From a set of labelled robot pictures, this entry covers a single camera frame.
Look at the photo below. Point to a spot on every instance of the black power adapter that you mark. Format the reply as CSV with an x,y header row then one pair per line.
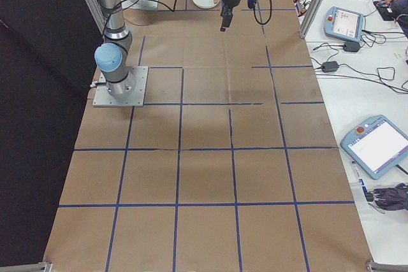
x,y
351,46
330,66

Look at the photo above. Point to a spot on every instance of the white marker pen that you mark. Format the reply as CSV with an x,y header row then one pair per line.
x,y
355,170

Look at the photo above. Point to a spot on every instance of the aluminium table frame rail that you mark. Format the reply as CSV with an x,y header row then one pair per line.
x,y
25,267
389,267

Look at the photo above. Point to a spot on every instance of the person dark clothing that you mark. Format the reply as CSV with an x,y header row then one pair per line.
x,y
402,17

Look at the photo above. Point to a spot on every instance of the black orange usb hub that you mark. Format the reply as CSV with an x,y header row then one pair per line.
x,y
304,7

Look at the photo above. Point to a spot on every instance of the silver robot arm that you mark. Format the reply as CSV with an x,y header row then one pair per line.
x,y
113,14

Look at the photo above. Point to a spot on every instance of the blue robot teach pendant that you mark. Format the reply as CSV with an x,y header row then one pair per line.
x,y
345,23
376,144

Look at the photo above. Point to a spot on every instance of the black frame cover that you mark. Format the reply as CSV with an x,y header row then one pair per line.
x,y
32,93

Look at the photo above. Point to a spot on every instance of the tall aluminium post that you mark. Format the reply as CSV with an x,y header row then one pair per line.
x,y
315,4

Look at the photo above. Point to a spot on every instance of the white work desk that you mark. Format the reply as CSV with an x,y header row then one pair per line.
x,y
350,100

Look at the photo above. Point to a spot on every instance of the dark folded umbrella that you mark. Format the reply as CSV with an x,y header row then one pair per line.
x,y
392,197

